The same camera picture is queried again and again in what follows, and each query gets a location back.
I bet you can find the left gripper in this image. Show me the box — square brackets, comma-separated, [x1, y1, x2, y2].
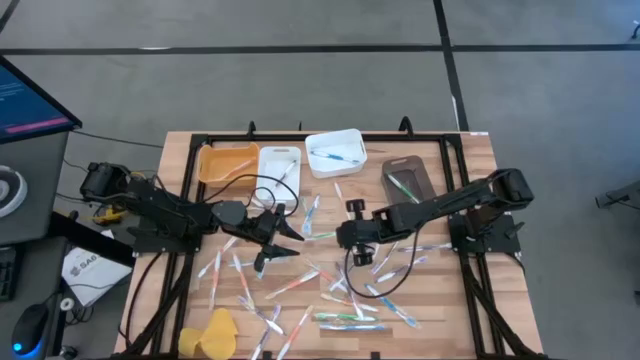
[234, 203, 306, 274]

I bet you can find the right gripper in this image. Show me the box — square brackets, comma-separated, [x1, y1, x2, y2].
[335, 198, 387, 268]

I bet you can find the purple toothbrush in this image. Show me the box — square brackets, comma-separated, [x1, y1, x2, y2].
[236, 295, 287, 336]
[249, 303, 282, 360]
[369, 241, 401, 276]
[374, 255, 430, 284]
[276, 159, 299, 189]
[397, 242, 454, 253]
[336, 261, 365, 320]

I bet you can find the narrow white plastic bin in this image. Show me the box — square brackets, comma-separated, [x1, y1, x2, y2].
[254, 145, 303, 209]

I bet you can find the dark translucent plastic bin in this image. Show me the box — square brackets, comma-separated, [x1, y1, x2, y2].
[381, 154, 437, 206]

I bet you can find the wide white plastic bin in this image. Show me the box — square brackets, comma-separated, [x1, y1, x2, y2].
[304, 128, 368, 180]

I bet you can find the orange plastic bin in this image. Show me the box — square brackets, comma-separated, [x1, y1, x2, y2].
[196, 142, 261, 189]

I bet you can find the yellow crumpled cloth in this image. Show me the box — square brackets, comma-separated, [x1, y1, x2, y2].
[177, 306, 240, 360]

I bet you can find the white paper box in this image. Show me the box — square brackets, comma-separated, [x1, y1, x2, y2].
[60, 229, 134, 308]

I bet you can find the grey computer desk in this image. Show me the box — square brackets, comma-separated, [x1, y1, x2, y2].
[0, 130, 71, 360]

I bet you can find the black computer mouse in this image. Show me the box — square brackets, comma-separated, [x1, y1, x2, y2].
[10, 302, 51, 358]

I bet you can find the black stand leg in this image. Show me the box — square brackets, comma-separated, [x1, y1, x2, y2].
[593, 178, 640, 211]

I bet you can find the white round device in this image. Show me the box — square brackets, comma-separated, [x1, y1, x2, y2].
[0, 164, 29, 219]

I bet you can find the black keyboard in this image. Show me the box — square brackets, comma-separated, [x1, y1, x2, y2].
[0, 244, 22, 303]

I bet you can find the computer monitor with blue screen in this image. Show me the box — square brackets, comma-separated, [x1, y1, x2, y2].
[0, 53, 84, 146]

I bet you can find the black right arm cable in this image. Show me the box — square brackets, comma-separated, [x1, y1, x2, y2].
[343, 227, 419, 300]

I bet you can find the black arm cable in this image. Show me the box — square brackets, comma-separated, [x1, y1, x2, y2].
[199, 172, 301, 217]
[343, 227, 419, 300]

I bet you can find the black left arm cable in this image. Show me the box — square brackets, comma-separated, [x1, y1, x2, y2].
[199, 172, 301, 217]

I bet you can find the thick black cable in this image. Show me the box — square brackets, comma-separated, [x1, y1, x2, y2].
[123, 251, 166, 347]

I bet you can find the yellow cable bundle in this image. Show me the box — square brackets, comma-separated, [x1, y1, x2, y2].
[91, 206, 129, 226]

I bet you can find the thin black floor cable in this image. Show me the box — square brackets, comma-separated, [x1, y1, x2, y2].
[69, 128, 166, 150]

